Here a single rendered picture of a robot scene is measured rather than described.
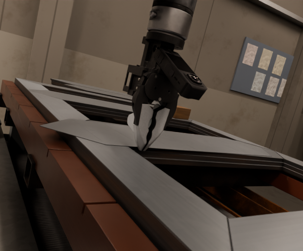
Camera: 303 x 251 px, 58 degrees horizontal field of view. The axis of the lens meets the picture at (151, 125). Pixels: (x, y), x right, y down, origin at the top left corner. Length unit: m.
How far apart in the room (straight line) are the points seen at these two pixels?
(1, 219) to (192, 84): 0.40
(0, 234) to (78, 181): 0.20
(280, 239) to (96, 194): 0.21
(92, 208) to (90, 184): 0.06
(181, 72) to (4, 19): 2.99
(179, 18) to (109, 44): 2.98
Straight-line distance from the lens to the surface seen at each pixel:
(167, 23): 0.49
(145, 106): 0.48
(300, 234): 0.37
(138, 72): 0.50
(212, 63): 4.13
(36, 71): 3.08
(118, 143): 0.51
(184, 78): 0.43
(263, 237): 0.32
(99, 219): 0.30
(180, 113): 1.21
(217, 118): 4.32
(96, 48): 3.42
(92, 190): 0.35
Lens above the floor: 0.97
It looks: 9 degrees down
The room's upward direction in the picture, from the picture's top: 14 degrees clockwise
